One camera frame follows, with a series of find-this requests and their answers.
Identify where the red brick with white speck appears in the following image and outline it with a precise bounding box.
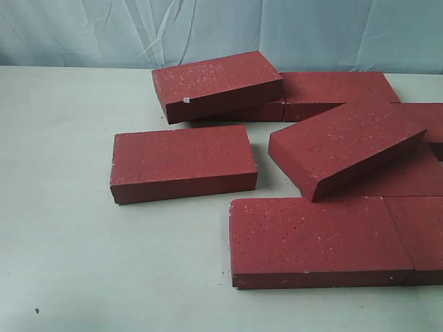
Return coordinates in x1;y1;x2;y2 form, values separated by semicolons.
152;50;283;124

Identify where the red brick under tilted brick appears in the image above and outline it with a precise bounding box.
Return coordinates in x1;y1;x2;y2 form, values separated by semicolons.
197;97;285;122

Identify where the red brick front large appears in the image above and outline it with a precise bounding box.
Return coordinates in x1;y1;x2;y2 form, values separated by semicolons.
229;196;414;290

